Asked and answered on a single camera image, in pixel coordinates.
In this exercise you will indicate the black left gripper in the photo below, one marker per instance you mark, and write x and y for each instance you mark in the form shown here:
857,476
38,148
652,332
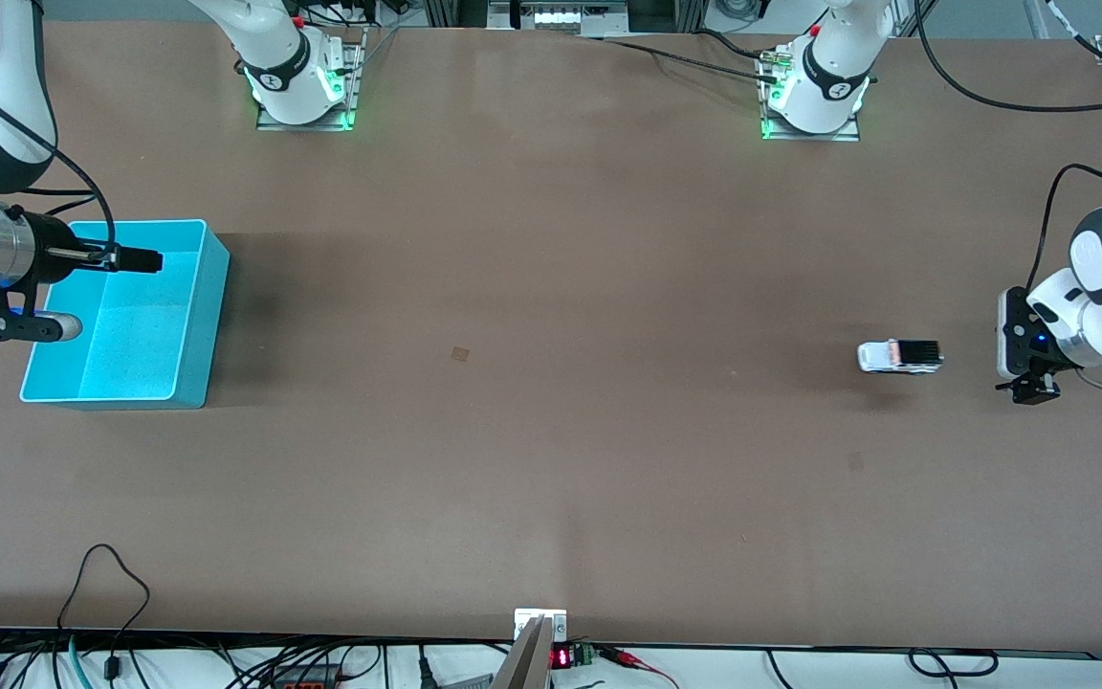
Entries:
1035,388

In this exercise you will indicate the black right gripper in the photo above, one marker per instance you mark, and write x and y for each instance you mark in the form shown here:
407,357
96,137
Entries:
51,254

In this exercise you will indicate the white jeep toy black bed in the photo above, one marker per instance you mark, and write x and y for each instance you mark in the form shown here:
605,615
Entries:
881,356

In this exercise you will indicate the cyan plastic storage bin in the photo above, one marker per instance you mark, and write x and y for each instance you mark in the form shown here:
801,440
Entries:
130,325

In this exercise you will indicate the brown tape patch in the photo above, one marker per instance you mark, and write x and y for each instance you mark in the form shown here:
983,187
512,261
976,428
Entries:
460,355

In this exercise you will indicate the red connector box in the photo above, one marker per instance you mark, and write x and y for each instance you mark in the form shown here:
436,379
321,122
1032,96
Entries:
307,682

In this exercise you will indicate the white lit power unit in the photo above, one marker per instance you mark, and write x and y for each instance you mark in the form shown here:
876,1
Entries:
561,17

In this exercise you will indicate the black power plug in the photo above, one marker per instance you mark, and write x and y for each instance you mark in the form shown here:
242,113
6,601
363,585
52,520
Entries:
425,670

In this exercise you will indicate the red LED display module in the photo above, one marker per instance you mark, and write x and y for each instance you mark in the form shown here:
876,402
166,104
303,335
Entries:
562,658

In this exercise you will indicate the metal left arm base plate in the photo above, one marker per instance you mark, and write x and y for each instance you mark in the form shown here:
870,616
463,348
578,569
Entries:
819,137

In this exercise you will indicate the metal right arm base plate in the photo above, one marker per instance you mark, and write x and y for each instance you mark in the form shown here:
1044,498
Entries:
355,86

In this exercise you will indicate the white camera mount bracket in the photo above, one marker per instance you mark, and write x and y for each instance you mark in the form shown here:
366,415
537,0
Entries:
527,617

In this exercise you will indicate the grey camera mount beam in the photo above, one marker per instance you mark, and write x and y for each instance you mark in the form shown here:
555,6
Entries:
527,665

